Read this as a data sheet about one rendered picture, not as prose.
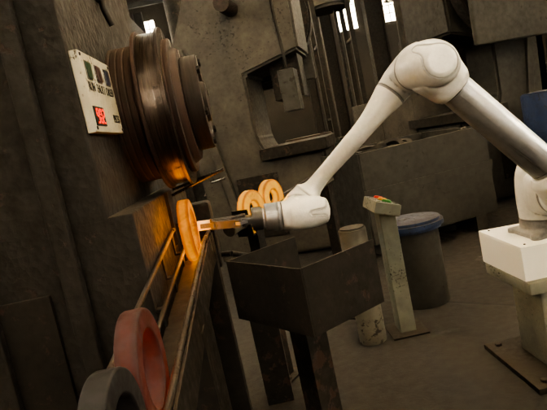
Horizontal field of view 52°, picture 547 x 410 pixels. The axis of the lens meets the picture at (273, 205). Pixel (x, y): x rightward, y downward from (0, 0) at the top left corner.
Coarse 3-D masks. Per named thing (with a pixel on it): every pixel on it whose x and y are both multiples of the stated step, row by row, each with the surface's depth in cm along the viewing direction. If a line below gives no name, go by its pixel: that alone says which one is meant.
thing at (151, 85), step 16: (160, 32) 164; (144, 48) 149; (144, 64) 146; (160, 64) 148; (144, 80) 145; (160, 80) 144; (144, 96) 145; (160, 96) 145; (144, 112) 145; (160, 112) 145; (160, 128) 147; (160, 144) 149; (176, 144) 148; (160, 160) 152; (176, 160) 153; (176, 176) 159; (192, 176) 166
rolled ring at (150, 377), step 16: (128, 320) 79; (144, 320) 83; (128, 336) 76; (144, 336) 87; (160, 336) 91; (128, 352) 75; (144, 352) 89; (160, 352) 89; (128, 368) 74; (144, 368) 89; (160, 368) 89; (144, 384) 75; (160, 384) 87; (144, 400) 74; (160, 400) 85
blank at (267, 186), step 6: (270, 180) 232; (264, 186) 228; (270, 186) 231; (276, 186) 235; (264, 192) 227; (270, 192) 236; (276, 192) 235; (282, 192) 239; (264, 198) 226; (276, 198) 236
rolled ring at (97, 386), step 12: (96, 372) 65; (108, 372) 64; (120, 372) 66; (84, 384) 63; (96, 384) 62; (108, 384) 62; (120, 384) 65; (132, 384) 70; (84, 396) 60; (96, 396) 60; (108, 396) 60; (120, 396) 68; (132, 396) 69; (84, 408) 59; (96, 408) 59; (108, 408) 60; (120, 408) 70; (132, 408) 70; (144, 408) 73
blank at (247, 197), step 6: (246, 192) 218; (252, 192) 220; (258, 192) 224; (240, 198) 216; (246, 198) 216; (252, 198) 220; (258, 198) 223; (240, 204) 215; (246, 204) 216; (252, 204) 224; (258, 204) 223; (252, 228) 219
